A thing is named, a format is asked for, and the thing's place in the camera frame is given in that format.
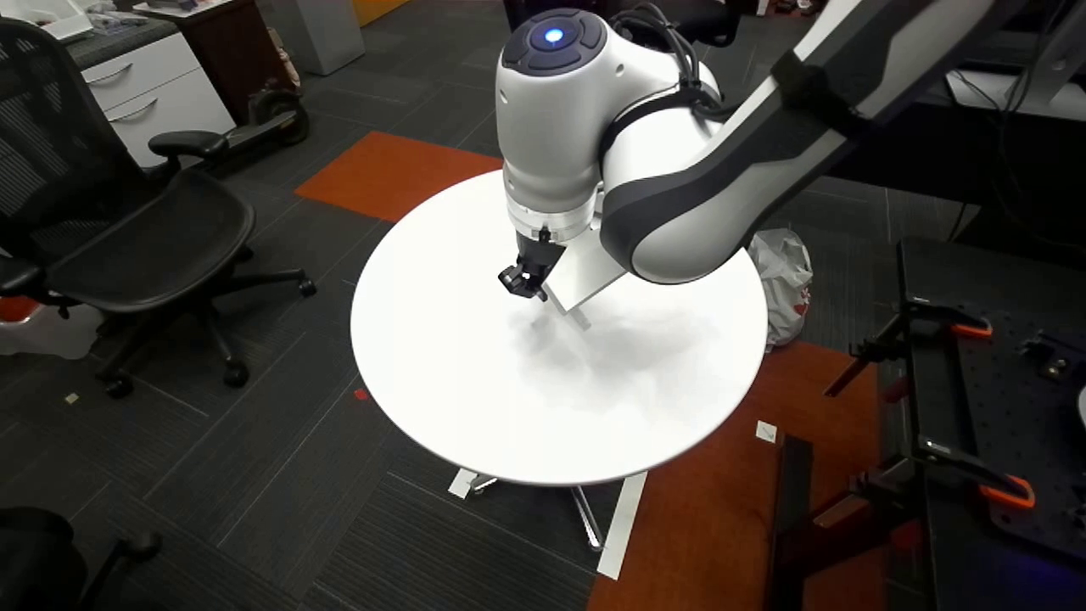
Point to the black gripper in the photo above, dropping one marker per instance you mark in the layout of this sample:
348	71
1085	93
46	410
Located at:
542	256

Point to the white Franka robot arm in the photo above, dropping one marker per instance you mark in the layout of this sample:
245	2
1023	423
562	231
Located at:
700	190

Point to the translucent plastic bag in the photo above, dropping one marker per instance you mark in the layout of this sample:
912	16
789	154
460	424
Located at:
781	276

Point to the white table base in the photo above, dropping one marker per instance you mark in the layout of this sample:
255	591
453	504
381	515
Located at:
624	528

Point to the white paper scrap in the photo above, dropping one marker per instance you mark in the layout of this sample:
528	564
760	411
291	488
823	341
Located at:
768	431

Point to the grey cabinet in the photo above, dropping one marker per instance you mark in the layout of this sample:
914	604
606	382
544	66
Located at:
317	34

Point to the dark brown panel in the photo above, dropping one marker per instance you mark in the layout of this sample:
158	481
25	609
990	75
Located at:
234	51

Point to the black mesh office chair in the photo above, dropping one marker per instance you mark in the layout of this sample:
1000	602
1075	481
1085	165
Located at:
147	243

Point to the white drawer cabinet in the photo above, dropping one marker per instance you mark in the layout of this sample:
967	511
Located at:
147	97

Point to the white floor bag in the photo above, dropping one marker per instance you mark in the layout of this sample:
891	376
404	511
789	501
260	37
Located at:
52	330

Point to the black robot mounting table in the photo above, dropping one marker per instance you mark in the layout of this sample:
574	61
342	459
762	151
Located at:
1005	453

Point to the black swivel chair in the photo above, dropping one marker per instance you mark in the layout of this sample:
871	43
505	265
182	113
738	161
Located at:
46	561

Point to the grey wrist camera bar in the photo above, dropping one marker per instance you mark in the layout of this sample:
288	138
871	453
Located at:
592	274

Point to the black stand post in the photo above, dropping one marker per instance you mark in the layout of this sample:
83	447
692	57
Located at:
794	522

